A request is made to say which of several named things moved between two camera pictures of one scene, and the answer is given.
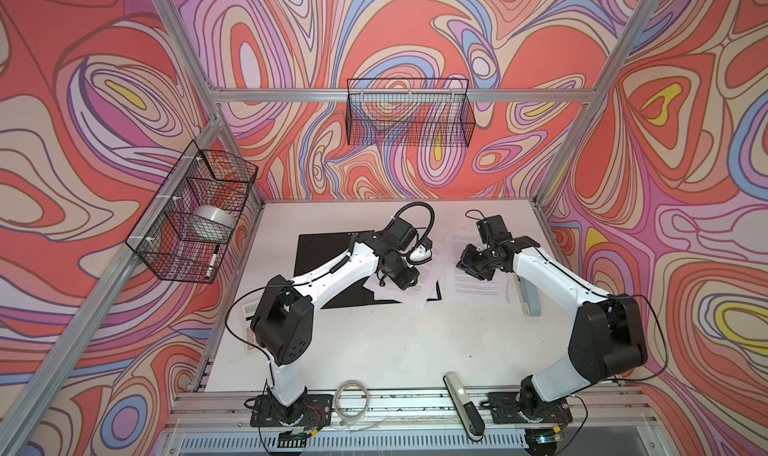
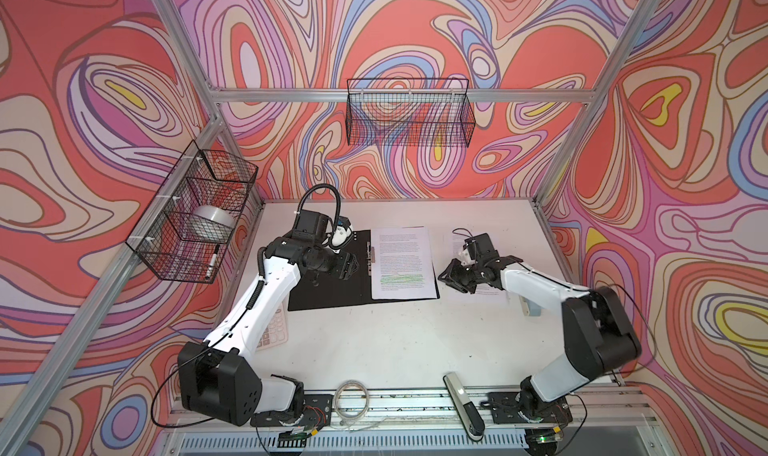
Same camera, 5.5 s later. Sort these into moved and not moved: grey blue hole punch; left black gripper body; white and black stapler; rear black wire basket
Moved: left black gripper body
Not moved: grey blue hole punch; white and black stapler; rear black wire basket
